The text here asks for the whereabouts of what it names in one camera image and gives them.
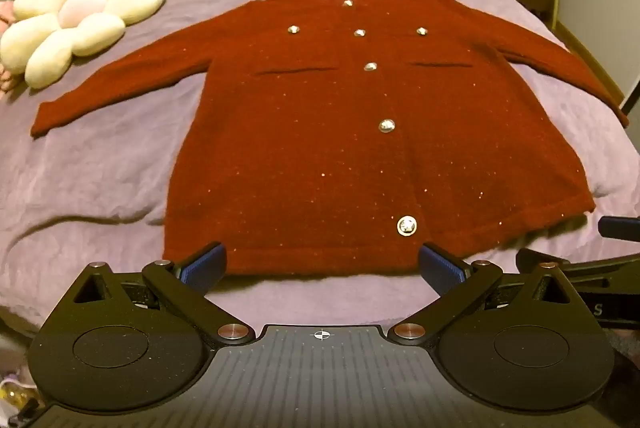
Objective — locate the cream flower-shaped pillow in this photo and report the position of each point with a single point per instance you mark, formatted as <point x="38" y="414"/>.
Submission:
<point x="85" y="15"/>

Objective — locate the purple bed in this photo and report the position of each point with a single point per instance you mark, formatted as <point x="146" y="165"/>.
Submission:
<point x="100" y="167"/>

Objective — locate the red knit cardigan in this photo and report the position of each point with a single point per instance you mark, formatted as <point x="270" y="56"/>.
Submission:
<point x="320" y="147"/>

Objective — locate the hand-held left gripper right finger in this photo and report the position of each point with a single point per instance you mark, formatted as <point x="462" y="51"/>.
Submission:
<point x="440" y="268"/>

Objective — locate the pink plush toy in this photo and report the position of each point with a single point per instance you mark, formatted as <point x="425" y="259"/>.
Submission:
<point x="6" y="77"/>

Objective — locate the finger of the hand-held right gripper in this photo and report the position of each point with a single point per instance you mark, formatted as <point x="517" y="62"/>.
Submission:
<point x="620" y="227"/>
<point x="590" y="267"/>

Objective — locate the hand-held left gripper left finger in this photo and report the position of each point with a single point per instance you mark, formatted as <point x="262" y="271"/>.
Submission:
<point x="205" y="265"/>

